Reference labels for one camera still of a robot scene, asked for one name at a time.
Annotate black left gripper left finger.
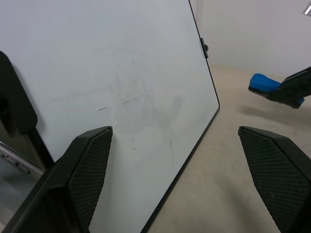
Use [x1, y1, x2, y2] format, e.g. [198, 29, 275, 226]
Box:
[0, 126, 114, 233]

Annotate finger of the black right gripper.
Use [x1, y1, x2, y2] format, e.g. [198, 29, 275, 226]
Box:
[266, 77, 311, 109]
[283, 66, 311, 81]

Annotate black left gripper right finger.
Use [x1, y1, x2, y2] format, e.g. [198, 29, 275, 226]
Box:
[238, 126, 311, 233]

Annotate silver metal rail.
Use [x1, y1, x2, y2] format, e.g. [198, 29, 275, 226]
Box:
[0, 140, 45, 176]

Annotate black rounded stand bracket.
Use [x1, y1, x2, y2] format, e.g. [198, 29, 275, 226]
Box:
[0, 50, 39, 135]

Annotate white whiteboard with black frame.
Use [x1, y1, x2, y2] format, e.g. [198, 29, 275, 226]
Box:
[0, 0, 221, 233]

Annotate black clip on whiteboard frame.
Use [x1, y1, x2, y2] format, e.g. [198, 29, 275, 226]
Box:
[200, 37, 210, 59]

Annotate blue whiteboard eraser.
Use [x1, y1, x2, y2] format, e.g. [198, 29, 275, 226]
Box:
[248, 73, 305, 105]

